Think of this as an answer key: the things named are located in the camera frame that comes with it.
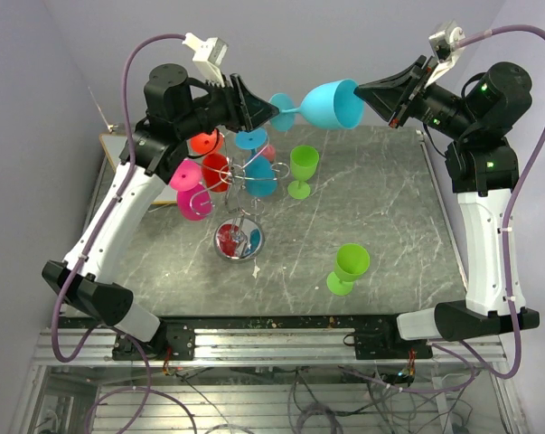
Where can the chrome wine glass rack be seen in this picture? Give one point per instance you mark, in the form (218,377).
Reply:
(240,236)

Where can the magenta wine glass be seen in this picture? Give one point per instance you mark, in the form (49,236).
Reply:
(193,200)

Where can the aluminium mounting rail frame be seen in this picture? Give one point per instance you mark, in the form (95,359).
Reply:
(316,374)

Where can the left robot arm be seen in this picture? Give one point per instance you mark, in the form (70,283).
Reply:
(178,108)

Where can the blue wine glass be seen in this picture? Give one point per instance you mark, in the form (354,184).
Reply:
(332,105)
(260,179)

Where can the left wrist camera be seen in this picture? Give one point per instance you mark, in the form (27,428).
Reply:
(207,56)

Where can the green wine glass front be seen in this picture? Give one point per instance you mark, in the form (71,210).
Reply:
(351,263)

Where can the green wine glass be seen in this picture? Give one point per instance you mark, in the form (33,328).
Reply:
(351,263)
(303,164)

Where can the blue wine glass back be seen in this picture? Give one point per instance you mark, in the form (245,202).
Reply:
(332,105)

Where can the red wine glass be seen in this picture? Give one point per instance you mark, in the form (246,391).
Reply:
(214,164)

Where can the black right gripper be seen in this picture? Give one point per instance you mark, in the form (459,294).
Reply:
(391,94)

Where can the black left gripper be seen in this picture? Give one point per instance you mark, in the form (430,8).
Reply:
(247,110)

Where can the yellow-framed whiteboard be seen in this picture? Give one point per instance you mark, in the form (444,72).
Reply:
(112,146)

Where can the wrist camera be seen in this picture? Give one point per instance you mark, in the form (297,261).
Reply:
(443,42)
(207,56)

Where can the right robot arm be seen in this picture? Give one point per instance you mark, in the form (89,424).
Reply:
(484,170)

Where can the blue wine glass front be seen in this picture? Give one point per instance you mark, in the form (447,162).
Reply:
(260,179)

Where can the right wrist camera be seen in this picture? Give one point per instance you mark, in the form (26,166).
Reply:
(443,42)

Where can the green wine glass back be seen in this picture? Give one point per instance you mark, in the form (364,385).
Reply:
(303,164)

